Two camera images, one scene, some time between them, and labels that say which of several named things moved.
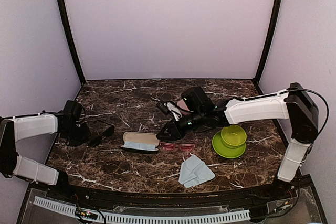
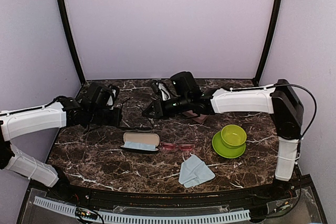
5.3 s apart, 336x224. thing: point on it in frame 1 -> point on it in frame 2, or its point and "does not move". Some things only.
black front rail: (229, 196) does not move
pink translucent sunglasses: (171, 147) does not move
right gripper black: (175, 131) -> (159, 109)
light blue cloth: (140, 145) does not move
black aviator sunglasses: (96, 140) -> (148, 118)
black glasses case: (140, 142) does not move
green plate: (226, 150) does not move
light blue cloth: (193, 171) does not move
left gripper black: (86, 134) -> (117, 117)
